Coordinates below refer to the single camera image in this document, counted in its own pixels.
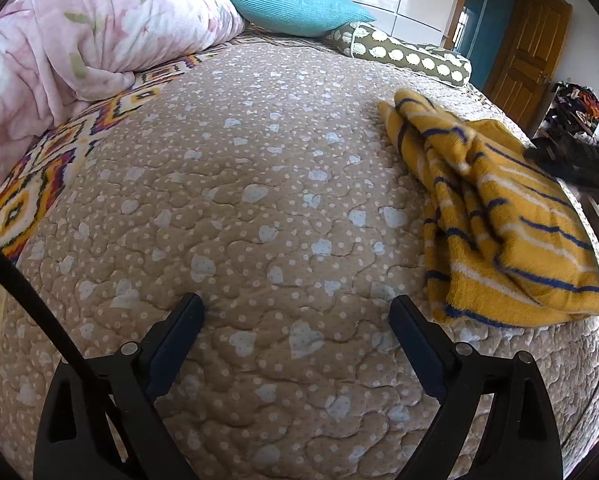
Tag cluttered rack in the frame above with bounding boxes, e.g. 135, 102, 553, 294
542, 80, 599, 146

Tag olive polka-dot pillow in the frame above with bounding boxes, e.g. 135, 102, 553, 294
324, 21, 473, 87

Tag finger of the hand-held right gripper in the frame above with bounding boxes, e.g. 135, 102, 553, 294
522, 139, 577, 180

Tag yellow striped sweater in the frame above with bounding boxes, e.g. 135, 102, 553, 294
378, 88, 599, 328

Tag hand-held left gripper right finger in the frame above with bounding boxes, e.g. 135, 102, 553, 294
388, 295, 565, 480

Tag teal pillow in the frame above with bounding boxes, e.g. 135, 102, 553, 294
222, 0, 377, 38

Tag wooden door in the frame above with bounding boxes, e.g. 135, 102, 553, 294
487, 0, 573, 133

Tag beige dotted quilt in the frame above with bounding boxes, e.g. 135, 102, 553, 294
0, 35, 599, 480

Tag black cable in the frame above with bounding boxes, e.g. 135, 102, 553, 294
0, 232, 145, 480

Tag pink floral duvet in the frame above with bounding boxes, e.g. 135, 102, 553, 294
0, 0, 248, 206

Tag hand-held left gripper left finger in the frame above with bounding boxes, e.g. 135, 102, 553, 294
32, 292, 205, 480

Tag colourful zigzag bedsheet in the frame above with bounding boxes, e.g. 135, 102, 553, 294
0, 27, 505, 406

